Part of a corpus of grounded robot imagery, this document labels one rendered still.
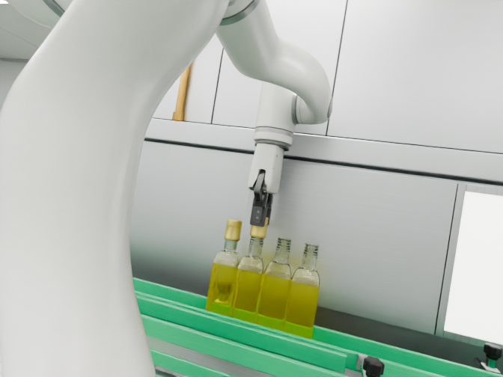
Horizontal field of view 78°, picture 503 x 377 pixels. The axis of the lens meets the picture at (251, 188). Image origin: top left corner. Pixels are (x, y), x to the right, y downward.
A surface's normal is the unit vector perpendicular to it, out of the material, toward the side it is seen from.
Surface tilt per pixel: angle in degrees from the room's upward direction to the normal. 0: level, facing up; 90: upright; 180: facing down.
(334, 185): 90
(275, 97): 90
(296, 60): 77
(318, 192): 90
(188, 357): 90
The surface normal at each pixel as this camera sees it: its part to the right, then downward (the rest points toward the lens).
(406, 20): -0.26, -0.05
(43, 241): 0.36, -0.10
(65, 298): 0.65, -0.28
